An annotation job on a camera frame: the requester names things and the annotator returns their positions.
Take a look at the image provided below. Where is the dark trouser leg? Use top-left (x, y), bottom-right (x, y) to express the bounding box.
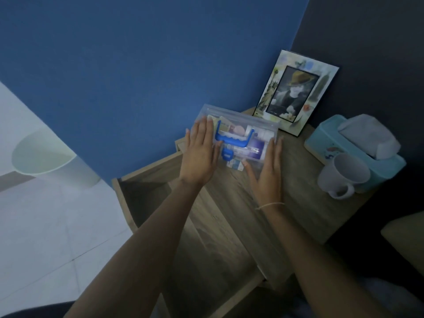
top-left (0, 301), bottom-right (77, 318)

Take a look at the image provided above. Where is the teal tissue box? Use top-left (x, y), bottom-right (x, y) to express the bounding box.
top-left (304, 115), bottom-right (407, 193)

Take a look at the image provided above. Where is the thin white wrist bracelet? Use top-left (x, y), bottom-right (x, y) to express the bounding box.
top-left (255, 202), bottom-right (286, 211)

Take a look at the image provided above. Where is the wooden bedside cabinet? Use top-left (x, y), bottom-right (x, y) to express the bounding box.
top-left (111, 107), bottom-right (379, 318)

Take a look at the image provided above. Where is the white waste bin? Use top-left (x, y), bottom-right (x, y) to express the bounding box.
top-left (11, 127), bottom-right (102, 189)

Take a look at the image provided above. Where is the person's left hand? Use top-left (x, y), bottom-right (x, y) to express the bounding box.
top-left (179, 116), bottom-right (223, 188)

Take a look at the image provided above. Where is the clear plastic zip pouch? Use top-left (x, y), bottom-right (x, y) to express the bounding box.
top-left (194, 103), bottom-right (281, 173)

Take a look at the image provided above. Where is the person's right forearm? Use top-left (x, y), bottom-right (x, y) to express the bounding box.
top-left (261, 205), bottom-right (395, 318)

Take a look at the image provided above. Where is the colourful picture frame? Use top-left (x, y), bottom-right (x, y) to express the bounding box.
top-left (252, 49), bottom-right (340, 138)

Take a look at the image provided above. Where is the cream cushion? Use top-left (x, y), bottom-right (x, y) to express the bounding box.
top-left (380, 211), bottom-right (424, 277)

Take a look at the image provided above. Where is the blue plastic handle piece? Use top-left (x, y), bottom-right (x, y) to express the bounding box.
top-left (215, 121), bottom-right (255, 150)

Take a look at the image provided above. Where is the person's right hand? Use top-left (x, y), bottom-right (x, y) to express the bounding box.
top-left (243, 136), bottom-right (285, 207)

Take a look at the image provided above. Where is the white tissue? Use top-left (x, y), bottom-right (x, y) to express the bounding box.
top-left (337, 114), bottom-right (401, 160)

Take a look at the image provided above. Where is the person's left forearm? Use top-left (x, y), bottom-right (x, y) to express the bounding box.
top-left (64, 180), bottom-right (203, 318)

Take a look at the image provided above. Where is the purple small box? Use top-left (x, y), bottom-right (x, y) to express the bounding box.
top-left (247, 137), bottom-right (266, 160)

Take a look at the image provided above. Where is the white mug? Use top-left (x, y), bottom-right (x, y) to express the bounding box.
top-left (317, 152), bottom-right (371, 200)

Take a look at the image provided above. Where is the wooden open drawer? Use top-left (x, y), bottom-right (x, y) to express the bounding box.
top-left (111, 151), bottom-right (266, 318)

